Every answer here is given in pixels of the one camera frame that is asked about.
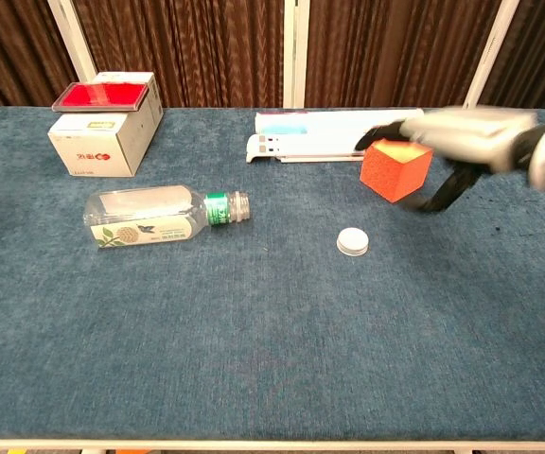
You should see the white flat plastic holder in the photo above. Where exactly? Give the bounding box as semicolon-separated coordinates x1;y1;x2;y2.
245;132;373;165

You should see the white bottle cap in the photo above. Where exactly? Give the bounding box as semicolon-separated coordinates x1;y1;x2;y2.
336;227;370;257

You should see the white cylindrical tube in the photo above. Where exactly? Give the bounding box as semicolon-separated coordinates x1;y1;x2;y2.
254;108;426;138

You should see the orange yellow foam cube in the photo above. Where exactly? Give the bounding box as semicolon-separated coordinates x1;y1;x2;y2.
359;138;433;204

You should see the blue table cloth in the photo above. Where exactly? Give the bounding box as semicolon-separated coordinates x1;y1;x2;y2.
0;106;545;442

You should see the white cardboard box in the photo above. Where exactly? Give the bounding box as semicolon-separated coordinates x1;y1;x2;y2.
47;71;164;179

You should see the white frame post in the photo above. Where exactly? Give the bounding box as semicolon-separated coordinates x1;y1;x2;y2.
281;0;311;109
47;0;99;84
461;0;522;110

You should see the clear plastic water bottle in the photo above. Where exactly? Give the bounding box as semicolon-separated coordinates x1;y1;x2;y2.
82;184;253;250

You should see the brown curtain panel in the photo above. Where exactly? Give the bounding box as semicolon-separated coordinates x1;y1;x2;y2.
72;0;286;109
477;0;545;114
304;0;504;110
0;0;79;125

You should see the red ink pad case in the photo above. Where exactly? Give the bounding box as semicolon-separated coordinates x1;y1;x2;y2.
51;81;150;114

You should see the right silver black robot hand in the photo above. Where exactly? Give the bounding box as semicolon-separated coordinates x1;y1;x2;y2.
353;106;545;213

